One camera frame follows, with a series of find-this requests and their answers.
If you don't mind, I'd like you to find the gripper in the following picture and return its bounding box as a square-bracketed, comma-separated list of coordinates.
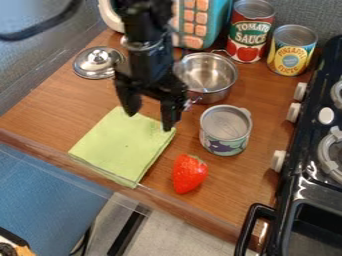
[112, 32, 190, 132]

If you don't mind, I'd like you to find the green cloth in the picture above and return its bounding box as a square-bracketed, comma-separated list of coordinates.
[66, 105, 178, 190]

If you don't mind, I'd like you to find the green can with purple print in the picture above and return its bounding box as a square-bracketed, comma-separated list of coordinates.
[197, 104, 254, 158]

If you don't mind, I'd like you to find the red tomato sauce can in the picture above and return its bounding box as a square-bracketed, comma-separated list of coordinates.
[225, 0, 278, 64]

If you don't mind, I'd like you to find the red toy strawberry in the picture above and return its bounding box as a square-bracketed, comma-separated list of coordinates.
[171, 153, 210, 195]

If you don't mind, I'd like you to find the toy stove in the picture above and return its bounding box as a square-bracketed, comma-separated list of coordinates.
[233, 34, 342, 256]

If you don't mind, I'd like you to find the toy microwave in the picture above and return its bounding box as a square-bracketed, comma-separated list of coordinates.
[97, 0, 236, 51]

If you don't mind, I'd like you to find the silver pot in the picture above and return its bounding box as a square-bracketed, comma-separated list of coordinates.
[172, 49, 241, 105]

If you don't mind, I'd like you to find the yellow pineapple can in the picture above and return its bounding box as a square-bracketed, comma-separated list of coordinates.
[265, 23, 320, 78]

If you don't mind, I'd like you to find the silver pot lid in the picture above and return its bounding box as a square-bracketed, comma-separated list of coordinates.
[72, 46, 127, 80]

